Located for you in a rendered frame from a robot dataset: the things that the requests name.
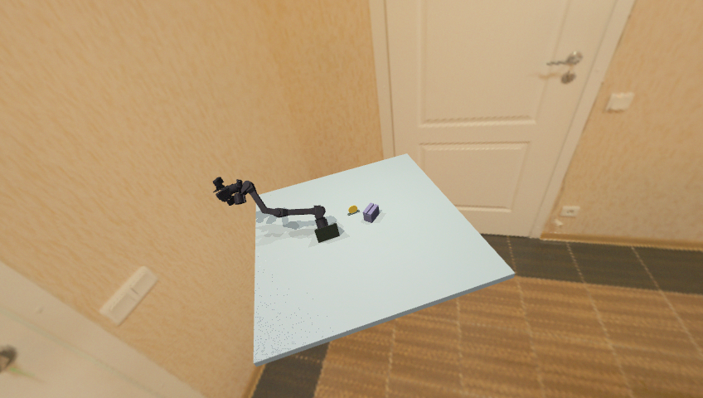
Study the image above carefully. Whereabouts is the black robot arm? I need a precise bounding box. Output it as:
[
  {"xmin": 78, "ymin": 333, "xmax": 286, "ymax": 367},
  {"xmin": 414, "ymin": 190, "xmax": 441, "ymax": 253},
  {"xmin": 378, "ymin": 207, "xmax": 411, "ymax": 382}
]
[{"xmin": 216, "ymin": 179, "xmax": 328, "ymax": 229}]

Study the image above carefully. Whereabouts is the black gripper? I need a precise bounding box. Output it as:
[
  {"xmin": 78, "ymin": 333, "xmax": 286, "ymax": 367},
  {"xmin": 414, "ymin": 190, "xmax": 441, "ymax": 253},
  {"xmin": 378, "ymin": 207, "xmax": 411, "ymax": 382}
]
[{"xmin": 213, "ymin": 177, "xmax": 235, "ymax": 206}]

